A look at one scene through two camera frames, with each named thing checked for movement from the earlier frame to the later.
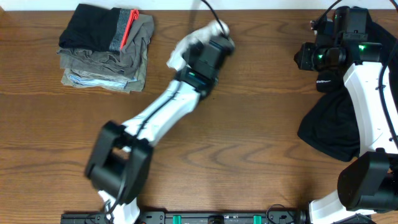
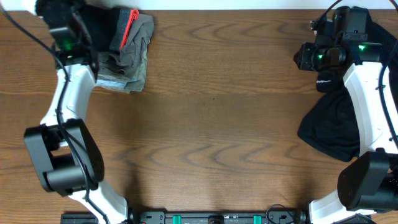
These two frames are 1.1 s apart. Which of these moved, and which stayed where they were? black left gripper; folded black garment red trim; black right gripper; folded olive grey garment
Moved: black left gripper
Stayed: folded olive grey garment; folded black garment red trim; black right gripper
